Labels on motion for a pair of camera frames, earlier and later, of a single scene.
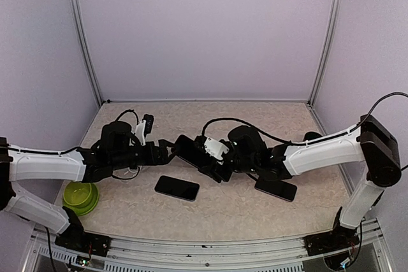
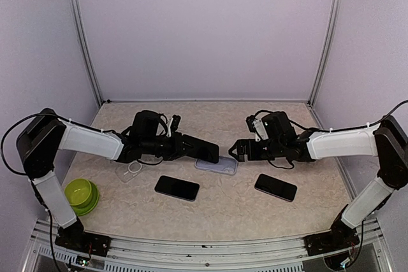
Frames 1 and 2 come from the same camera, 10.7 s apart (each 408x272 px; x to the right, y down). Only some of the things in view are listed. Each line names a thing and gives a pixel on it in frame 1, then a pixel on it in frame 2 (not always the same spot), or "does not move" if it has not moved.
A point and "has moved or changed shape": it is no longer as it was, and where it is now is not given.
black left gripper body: x=148 y=159 to x=171 y=151
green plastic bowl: x=82 y=197 does not move
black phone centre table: x=178 y=188 does not move
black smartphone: x=190 y=149 has moved or changed shape
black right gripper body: x=215 y=172 to x=261 y=153
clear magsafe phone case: x=127 y=172 does not move
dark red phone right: x=277 y=188 does not move
